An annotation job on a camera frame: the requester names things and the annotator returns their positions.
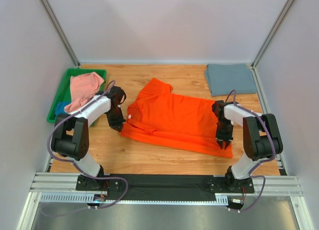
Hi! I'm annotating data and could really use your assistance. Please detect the orange t shirt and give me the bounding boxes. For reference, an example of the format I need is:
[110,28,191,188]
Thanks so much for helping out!
[121,78,233,158]

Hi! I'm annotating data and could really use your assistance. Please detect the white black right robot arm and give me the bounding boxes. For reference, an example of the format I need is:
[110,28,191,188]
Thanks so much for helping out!
[212,101,283,189]

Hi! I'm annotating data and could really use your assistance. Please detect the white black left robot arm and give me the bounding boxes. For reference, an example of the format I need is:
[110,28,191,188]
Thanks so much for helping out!
[48,94,126,180]

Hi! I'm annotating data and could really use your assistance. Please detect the pink t shirt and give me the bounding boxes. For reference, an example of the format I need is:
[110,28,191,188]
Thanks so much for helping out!
[64,72,104,114]

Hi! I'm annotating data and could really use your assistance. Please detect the folded grey blue t shirt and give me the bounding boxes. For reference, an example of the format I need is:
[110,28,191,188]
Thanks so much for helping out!
[204,64,257,97]

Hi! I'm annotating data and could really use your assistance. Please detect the green plastic bin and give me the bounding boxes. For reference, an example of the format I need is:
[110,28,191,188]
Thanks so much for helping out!
[47,68,107,123]

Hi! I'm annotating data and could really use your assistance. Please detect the blue cloth in bin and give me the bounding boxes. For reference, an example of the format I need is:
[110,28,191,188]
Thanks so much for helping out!
[55,102,70,117]

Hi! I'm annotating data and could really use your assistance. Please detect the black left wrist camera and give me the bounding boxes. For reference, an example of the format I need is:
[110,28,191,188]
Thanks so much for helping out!
[106,86,127,108]

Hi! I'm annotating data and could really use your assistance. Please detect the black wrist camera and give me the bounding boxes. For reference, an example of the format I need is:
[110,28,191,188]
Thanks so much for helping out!
[106,86,127,108]
[212,100,225,120]

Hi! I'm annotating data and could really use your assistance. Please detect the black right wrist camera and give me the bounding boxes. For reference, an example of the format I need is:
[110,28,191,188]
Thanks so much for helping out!
[212,100,225,120]

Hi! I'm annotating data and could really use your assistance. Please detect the white slotted cable duct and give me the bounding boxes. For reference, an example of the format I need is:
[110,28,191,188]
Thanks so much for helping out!
[39,193,229,205]

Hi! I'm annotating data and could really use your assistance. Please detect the black base plate strip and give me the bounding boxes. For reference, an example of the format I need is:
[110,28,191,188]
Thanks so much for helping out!
[76,174,255,201]

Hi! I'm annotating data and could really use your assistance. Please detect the aluminium frame rail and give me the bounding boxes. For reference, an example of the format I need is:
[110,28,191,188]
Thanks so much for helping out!
[30,172,303,196]

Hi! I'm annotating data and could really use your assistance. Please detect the left aluminium corner post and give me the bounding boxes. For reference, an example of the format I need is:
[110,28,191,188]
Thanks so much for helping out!
[39,0,81,68]

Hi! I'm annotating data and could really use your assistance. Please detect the aluminium corner post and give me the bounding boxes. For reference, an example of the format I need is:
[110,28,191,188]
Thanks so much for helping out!
[39,0,81,68]
[251,0,296,69]

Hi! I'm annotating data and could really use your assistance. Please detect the right aluminium corner post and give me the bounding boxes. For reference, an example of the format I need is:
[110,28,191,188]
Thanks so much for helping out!
[251,0,296,69]

